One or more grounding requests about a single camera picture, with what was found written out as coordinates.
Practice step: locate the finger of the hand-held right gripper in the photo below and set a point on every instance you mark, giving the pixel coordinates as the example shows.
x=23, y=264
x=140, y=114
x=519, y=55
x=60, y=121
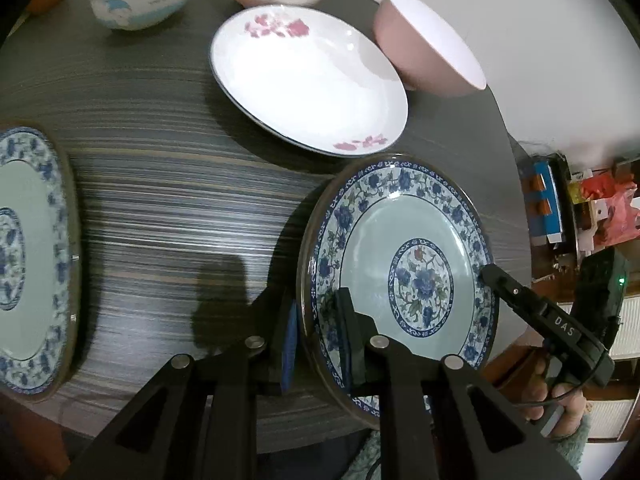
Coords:
x=515, y=292

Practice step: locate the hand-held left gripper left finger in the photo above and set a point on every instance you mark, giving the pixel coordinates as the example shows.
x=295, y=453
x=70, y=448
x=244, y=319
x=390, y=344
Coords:
x=287, y=342

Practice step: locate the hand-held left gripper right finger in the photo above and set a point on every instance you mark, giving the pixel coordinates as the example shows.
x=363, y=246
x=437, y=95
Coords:
x=345, y=332

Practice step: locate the blue floral plate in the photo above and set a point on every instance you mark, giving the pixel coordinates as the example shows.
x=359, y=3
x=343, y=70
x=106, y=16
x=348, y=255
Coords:
x=30, y=210
x=430, y=230

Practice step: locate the person's right forearm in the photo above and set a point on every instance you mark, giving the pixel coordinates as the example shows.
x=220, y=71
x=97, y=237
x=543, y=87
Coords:
x=570, y=437

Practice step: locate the person's right hand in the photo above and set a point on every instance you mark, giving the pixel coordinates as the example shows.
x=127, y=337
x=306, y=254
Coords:
x=537, y=400

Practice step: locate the white radiator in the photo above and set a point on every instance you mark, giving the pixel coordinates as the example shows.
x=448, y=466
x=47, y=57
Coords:
x=627, y=340

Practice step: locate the blue and orange box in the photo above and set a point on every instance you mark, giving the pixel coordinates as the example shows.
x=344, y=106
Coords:
x=547, y=200

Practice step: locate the red plastic bag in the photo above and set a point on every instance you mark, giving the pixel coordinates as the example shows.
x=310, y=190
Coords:
x=617, y=210

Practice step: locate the person's green knit sweater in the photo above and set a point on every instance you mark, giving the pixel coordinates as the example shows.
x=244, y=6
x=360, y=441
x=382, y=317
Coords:
x=362, y=460

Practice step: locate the white plate with pink flowers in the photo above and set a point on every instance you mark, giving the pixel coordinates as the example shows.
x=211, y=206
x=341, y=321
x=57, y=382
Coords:
x=300, y=80

